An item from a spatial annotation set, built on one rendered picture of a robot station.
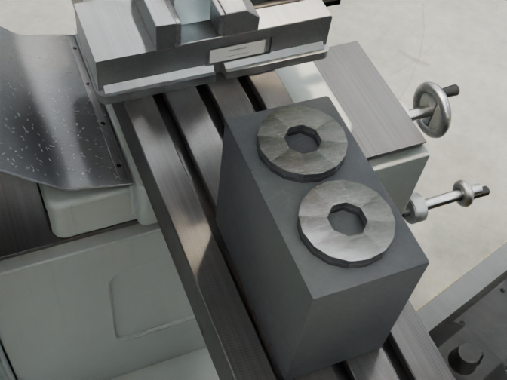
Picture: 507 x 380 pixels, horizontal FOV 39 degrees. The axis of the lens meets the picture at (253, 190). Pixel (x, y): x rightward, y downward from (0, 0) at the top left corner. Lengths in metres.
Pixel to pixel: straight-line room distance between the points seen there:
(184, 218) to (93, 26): 0.30
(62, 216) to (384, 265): 0.54
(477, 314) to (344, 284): 0.70
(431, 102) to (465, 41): 1.27
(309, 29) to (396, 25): 1.67
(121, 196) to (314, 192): 0.45
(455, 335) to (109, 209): 0.60
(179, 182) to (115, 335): 0.56
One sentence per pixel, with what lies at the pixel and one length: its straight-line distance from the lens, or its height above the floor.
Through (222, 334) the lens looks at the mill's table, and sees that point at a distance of 0.81.
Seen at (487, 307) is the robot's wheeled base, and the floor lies 0.59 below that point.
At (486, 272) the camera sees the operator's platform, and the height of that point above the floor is 0.40.
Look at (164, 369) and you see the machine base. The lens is 1.59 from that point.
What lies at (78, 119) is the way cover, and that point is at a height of 0.88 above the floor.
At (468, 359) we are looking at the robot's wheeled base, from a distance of 1.20.
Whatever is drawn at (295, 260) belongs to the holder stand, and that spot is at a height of 1.13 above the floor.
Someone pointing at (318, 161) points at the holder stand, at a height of 1.14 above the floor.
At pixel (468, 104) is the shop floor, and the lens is 2.51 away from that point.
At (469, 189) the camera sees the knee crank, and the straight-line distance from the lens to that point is 1.52.
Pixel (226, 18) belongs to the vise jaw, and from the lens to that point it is 0.98.
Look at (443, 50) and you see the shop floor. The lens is 2.68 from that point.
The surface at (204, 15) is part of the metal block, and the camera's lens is 1.00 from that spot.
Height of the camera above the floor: 1.67
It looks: 53 degrees down
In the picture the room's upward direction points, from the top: 9 degrees clockwise
